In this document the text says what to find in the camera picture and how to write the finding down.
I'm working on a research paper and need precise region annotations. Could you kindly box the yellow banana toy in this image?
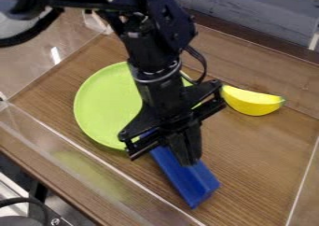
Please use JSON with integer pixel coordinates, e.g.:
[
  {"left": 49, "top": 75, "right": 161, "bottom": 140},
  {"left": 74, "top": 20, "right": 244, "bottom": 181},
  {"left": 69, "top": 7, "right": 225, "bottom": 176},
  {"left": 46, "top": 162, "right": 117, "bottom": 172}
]
[{"left": 221, "top": 85, "right": 285, "bottom": 116}]

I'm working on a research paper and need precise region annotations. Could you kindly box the blue T-shaped block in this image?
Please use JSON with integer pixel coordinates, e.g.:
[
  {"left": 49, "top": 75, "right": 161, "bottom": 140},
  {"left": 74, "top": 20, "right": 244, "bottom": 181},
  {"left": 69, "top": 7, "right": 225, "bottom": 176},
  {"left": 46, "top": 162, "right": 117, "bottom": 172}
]
[{"left": 138, "top": 128, "right": 221, "bottom": 210}]

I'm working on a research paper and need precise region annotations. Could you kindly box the black metal table frame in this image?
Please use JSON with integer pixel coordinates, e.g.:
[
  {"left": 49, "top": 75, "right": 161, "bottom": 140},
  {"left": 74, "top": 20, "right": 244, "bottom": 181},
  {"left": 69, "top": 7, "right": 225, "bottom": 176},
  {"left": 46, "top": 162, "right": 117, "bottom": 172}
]
[{"left": 27, "top": 181, "right": 72, "bottom": 226}]

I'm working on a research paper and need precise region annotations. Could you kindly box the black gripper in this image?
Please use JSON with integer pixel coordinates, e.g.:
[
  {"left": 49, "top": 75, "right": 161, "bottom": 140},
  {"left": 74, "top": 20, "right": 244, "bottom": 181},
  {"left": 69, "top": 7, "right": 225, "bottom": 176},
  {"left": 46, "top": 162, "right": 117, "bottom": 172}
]
[{"left": 118, "top": 68, "right": 225, "bottom": 166}]

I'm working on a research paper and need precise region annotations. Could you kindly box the green round plate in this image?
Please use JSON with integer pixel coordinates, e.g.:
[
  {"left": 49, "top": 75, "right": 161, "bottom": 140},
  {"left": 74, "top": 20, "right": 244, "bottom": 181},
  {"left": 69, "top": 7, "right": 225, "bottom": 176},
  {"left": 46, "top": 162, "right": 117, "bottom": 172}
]
[{"left": 72, "top": 61, "right": 204, "bottom": 152}]

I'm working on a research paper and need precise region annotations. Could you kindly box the clear acrylic front wall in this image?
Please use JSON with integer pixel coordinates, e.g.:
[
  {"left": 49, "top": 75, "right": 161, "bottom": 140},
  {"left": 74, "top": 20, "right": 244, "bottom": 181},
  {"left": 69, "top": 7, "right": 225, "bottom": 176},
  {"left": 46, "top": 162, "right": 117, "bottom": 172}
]
[{"left": 0, "top": 100, "right": 204, "bottom": 226}]

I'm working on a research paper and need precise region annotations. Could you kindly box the clear acrylic triangle bracket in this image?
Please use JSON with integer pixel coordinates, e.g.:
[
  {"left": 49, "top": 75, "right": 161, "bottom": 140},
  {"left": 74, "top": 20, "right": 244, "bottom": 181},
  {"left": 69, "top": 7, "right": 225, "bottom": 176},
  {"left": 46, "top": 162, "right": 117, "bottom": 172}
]
[{"left": 82, "top": 10, "right": 113, "bottom": 35}]

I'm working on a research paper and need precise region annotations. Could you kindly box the black cable lower left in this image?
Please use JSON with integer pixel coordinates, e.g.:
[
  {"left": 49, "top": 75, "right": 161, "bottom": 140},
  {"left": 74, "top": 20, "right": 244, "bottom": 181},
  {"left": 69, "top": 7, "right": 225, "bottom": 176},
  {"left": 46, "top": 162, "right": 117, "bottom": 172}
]
[{"left": 0, "top": 197, "right": 46, "bottom": 226}]

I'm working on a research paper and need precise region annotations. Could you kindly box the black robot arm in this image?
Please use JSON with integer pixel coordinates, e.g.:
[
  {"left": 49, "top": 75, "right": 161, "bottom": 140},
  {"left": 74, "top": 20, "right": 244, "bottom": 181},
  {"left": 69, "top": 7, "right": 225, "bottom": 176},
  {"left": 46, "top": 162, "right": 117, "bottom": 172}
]
[{"left": 0, "top": 0, "right": 225, "bottom": 166}]

